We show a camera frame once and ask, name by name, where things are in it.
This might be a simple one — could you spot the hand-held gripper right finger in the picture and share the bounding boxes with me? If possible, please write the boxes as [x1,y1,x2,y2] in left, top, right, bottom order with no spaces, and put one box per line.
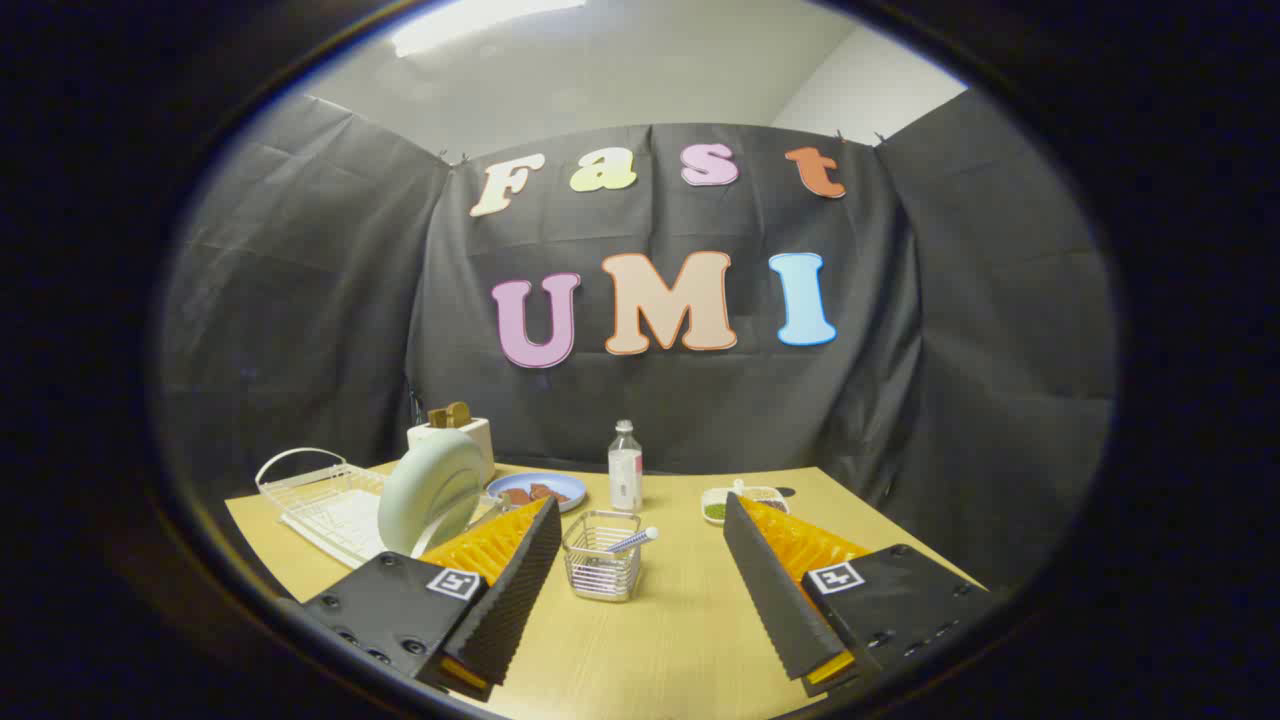
[722,492,998,699]

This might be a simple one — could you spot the black backdrop cloth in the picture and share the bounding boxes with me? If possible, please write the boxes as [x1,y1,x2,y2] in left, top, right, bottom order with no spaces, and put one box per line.
[155,88,1118,591]

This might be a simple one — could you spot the white wire dish rack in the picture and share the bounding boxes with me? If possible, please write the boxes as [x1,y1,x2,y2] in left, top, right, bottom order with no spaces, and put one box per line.
[255,448,501,569]

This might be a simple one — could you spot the silver wire basket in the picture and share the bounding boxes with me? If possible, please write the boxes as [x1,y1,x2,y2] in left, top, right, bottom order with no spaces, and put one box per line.
[562,510,643,603]

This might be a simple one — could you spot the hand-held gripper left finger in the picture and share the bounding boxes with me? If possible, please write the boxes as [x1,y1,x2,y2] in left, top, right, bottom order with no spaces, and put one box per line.
[301,496,564,702]

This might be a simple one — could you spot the white divided dish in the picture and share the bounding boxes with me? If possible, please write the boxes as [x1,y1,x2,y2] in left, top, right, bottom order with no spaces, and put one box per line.
[701,480,791,527]

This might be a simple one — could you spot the blue plate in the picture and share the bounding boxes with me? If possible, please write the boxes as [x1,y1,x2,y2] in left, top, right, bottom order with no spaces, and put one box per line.
[486,472,588,514]

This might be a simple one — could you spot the clear plastic bottle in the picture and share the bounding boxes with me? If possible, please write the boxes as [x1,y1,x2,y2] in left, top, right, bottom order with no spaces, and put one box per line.
[608,419,644,513]

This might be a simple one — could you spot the pale green plate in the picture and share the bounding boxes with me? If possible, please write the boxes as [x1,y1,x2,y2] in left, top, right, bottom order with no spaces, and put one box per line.
[377,431,486,558]

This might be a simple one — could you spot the white toaster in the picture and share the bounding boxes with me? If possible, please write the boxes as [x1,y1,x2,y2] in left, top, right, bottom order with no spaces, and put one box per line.
[407,417,496,486]

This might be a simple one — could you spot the white spoon with blue handle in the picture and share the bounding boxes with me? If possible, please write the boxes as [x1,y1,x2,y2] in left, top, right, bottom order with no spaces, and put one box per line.
[583,526,660,565]

